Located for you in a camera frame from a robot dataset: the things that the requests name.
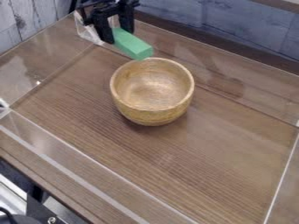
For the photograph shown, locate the black cable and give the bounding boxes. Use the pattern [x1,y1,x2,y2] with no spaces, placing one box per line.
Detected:
[0,206,15,224]

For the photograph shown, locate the wooden bowl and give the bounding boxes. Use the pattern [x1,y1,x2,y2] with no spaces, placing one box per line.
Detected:
[109,57,194,126]

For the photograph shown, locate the black table leg bracket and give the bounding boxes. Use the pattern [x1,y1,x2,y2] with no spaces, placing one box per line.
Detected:
[25,195,66,224]

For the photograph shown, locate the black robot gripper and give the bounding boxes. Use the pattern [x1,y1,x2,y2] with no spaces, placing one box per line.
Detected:
[74,0,139,44]

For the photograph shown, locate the green rectangular block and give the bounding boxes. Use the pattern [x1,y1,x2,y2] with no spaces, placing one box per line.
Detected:
[111,28,153,60]

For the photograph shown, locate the clear acrylic tray walls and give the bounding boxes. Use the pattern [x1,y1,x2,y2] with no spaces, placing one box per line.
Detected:
[0,15,299,224]

